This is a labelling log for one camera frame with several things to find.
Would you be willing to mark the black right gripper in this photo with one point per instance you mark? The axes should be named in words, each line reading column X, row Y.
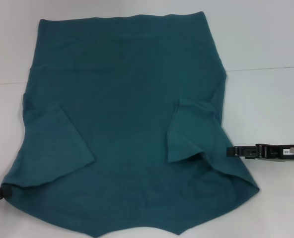
column 276, row 151

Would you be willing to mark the teal blue shirt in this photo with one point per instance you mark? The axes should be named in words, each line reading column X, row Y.
column 127, row 99

